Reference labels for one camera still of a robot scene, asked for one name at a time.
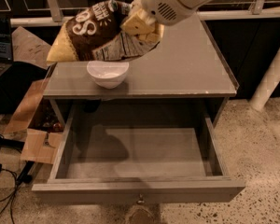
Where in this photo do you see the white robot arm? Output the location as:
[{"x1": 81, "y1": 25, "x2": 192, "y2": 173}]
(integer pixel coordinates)
[{"x1": 120, "y1": 0, "x2": 280, "y2": 111}]

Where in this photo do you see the open laptop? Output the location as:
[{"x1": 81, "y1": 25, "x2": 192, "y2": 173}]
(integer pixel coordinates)
[{"x1": 0, "y1": 18, "x2": 13, "y2": 76}]

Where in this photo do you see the metal drawer knob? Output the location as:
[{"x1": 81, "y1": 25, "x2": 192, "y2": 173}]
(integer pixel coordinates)
[{"x1": 136, "y1": 194, "x2": 145, "y2": 204}]

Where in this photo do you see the brown chip bag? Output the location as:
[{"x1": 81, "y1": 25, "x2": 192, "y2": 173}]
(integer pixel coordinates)
[{"x1": 47, "y1": 0, "x2": 163, "y2": 62}]

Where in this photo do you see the white ceramic bowl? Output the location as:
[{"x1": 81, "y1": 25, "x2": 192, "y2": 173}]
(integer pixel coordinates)
[{"x1": 87, "y1": 61, "x2": 130, "y2": 89}]

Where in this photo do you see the black cable on floor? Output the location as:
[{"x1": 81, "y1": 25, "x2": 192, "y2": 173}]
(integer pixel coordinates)
[{"x1": 0, "y1": 125, "x2": 34, "y2": 224}]

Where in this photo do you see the brown paper sheet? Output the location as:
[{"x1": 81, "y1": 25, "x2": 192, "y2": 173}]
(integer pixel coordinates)
[{"x1": 12, "y1": 26, "x2": 56, "y2": 69}]

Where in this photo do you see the grey cabinet with counter top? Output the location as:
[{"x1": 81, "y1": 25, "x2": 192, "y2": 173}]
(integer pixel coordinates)
[{"x1": 44, "y1": 14, "x2": 238, "y2": 123}]

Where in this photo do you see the grey open top drawer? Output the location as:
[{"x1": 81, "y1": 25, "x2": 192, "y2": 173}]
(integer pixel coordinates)
[{"x1": 31, "y1": 105, "x2": 246, "y2": 204}]

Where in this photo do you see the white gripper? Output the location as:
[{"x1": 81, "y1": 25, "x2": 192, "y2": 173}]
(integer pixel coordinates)
[{"x1": 120, "y1": 0, "x2": 205, "y2": 35}]

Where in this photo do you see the open cardboard box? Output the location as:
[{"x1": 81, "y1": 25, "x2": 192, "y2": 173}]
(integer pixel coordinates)
[{"x1": 3, "y1": 78, "x2": 66, "y2": 165}]

